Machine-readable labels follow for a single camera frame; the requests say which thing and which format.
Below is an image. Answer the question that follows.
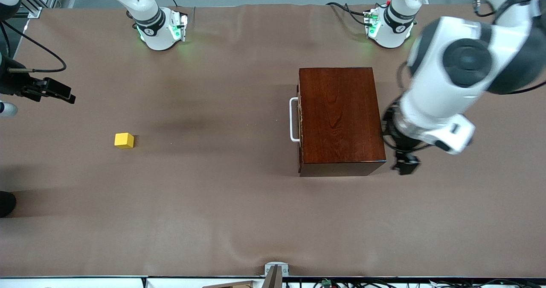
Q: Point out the brown table cloth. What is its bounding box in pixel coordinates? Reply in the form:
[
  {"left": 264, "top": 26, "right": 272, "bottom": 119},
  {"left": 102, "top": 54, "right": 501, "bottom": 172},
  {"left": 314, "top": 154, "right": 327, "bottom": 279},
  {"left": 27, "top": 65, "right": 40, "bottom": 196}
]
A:
[{"left": 0, "top": 3, "right": 546, "bottom": 279}]

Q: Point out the black rounded object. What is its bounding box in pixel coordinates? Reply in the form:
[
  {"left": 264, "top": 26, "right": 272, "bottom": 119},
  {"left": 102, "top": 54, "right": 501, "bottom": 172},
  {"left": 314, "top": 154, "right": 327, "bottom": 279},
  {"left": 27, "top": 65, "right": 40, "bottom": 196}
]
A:
[{"left": 0, "top": 191, "right": 17, "bottom": 218}]

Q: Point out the light wooden board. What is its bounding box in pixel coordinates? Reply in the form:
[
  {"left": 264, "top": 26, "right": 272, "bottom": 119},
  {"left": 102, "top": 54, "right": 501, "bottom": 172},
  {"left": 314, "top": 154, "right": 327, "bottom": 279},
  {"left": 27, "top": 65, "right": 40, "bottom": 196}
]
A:
[{"left": 203, "top": 281, "right": 254, "bottom": 288}]

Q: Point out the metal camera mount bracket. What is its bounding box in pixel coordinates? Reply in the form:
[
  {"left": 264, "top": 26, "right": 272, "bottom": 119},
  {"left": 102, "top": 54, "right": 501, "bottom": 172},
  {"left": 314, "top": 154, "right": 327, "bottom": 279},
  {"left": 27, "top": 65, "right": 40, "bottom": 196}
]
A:
[{"left": 264, "top": 262, "right": 289, "bottom": 288}]

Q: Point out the dark red-brown wooden cabinet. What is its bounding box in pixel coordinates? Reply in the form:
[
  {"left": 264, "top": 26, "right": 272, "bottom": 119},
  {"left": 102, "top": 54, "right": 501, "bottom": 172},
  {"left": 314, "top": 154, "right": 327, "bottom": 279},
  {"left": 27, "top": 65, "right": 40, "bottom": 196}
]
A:
[{"left": 297, "top": 67, "right": 387, "bottom": 177}]

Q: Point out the light wood drawer white handle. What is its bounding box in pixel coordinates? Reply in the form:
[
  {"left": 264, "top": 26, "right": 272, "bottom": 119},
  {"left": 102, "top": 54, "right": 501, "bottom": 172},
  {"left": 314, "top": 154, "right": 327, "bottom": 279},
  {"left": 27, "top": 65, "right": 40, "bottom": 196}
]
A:
[{"left": 290, "top": 83, "right": 304, "bottom": 152}]

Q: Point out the yellow cube block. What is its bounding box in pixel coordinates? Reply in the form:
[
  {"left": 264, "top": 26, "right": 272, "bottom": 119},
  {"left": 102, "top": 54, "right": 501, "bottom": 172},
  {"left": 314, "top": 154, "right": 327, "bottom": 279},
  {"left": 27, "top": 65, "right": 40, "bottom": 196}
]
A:
[{"left": 114, "top": 133, "right": 134, "bottom": 149}]

